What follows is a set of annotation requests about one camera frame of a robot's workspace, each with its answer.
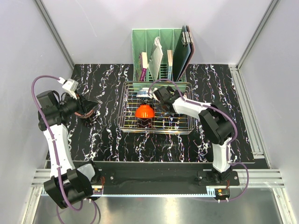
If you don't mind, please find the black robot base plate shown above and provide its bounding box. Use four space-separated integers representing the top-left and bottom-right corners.
94 161 240 187

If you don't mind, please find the white spiral notebook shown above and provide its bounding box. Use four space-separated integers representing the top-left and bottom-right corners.
148 36 163 81

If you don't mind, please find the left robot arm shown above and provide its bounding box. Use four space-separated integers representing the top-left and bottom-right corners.
37 91 101 209

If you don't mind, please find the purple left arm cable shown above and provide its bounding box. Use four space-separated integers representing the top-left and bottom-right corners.
31 75 101 223

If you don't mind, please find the dark green clipboard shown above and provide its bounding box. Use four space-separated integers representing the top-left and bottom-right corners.
172 25 195 82

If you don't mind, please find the green plastic file organizer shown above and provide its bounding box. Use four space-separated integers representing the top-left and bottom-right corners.
132 29 182 82

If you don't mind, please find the blue white porcelain bowl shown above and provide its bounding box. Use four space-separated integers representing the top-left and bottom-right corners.
136 87 153 99

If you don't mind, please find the blue spine book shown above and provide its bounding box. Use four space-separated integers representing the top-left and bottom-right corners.
167 49 173 81

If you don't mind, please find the red geometric patterned bowl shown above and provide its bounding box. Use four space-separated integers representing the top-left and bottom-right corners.
74 109 94 119

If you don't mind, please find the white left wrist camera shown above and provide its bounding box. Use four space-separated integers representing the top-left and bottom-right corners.
58 77 78 99

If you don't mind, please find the metal wire dish rack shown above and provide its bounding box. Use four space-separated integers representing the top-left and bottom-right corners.
117 81 196 134

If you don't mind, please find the orange plastic bowl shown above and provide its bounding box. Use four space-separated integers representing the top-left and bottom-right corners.
135 105 155 119

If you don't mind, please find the purple illustrated book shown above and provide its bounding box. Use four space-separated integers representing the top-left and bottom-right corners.
139 52 148 81

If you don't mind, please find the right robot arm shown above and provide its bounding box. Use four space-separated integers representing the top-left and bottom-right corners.
153 86 237 185

